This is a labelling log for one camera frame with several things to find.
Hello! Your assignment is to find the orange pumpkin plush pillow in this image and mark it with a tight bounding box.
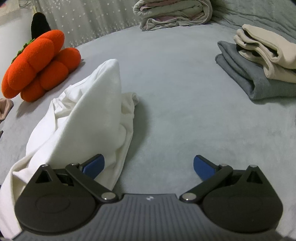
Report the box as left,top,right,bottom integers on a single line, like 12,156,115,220
2,30,81,103

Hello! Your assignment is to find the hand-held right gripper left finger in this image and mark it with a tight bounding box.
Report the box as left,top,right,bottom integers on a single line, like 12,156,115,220
30,153,119,203

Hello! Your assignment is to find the grey bed sheet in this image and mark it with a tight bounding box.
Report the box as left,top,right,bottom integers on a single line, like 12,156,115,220
0,22,296,241

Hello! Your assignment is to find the white t-shirt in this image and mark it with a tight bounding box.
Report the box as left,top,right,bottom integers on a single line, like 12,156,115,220
0,59,139,240

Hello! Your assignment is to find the grey quilted blanket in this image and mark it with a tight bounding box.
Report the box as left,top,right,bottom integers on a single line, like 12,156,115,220
209,0,296,44

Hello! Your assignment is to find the black plush toy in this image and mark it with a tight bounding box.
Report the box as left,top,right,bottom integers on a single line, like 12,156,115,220
31,13,51,40

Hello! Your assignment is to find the folded beige garment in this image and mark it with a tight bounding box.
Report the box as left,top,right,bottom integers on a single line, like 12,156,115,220
233,24,296,83

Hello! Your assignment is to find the folded grey garment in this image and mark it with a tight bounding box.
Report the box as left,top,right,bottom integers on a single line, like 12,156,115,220
215,40,296,100

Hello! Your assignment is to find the grey star curtain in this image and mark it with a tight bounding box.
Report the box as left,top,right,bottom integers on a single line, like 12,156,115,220
35,0,144,48

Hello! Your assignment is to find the folded grey pink quilt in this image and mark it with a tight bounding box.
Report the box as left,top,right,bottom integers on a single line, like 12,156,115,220
133,0,213,32

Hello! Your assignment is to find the crumpled pinkish beige cloth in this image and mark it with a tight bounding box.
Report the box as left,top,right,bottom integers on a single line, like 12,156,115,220
0,98,14,124

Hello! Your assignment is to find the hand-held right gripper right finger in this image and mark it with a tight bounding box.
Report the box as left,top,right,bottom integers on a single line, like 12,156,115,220
180,154,267,204

